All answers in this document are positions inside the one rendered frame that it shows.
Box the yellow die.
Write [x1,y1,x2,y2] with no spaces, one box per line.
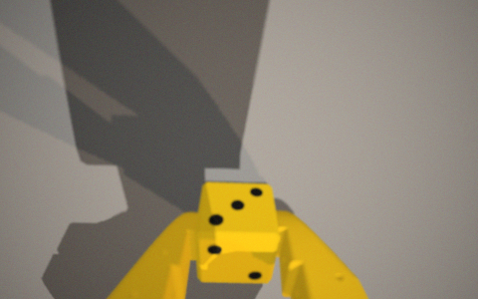
[194,182,280,283]

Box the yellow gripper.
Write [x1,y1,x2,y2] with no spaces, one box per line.
[108,210,368,299]

